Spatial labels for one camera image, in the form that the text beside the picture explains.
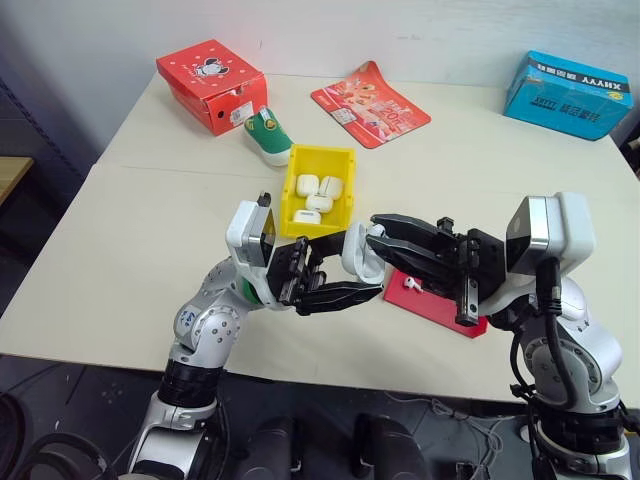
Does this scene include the yellow plastic bin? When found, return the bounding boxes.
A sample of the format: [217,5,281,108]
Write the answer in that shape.
[279,143,359,238]

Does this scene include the black cable loops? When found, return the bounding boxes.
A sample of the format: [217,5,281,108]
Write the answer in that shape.
[0,388,119,480]

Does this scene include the wooden side table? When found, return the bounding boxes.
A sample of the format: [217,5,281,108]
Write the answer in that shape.
[0,155,36,207]

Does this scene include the white floor cable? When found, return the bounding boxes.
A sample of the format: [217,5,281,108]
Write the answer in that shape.
[384,393,521,480]

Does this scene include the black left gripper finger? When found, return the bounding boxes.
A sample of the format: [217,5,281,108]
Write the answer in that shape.
[308,230,350,260]
[296,281,386,317]

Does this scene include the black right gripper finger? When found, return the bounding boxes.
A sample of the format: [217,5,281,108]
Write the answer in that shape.
[364,234,445,287]
[369,213,442,245]

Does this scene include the blue cardboard box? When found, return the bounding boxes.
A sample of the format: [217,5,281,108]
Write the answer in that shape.
[502,49,636,143]

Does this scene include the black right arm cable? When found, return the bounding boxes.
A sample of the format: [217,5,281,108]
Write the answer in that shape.
[508,257,581,407]

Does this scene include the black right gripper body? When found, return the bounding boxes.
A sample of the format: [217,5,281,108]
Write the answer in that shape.
[424,217,507,327]

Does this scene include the green child's shoe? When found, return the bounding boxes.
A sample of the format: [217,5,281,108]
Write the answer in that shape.
[243,106,294,168]

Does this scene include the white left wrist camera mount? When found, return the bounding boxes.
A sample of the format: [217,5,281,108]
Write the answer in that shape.
[225,191,297,312]

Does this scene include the red shoe box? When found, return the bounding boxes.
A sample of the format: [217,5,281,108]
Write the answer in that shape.
[155,39,269,138]

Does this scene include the red flat tray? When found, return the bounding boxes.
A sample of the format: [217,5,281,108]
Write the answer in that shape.
[383,268,489,341]

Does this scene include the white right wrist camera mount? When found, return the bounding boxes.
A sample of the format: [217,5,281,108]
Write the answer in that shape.
[480,191,598,317]

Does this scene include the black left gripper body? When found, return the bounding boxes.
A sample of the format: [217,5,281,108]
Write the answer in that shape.
[266,237,330,307]

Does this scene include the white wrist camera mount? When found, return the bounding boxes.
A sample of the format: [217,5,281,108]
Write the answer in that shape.
[480,191,598,317]
[225,191,297,312]

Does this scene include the red flat packet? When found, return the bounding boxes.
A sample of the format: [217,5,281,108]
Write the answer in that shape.
[310,60,433,150]

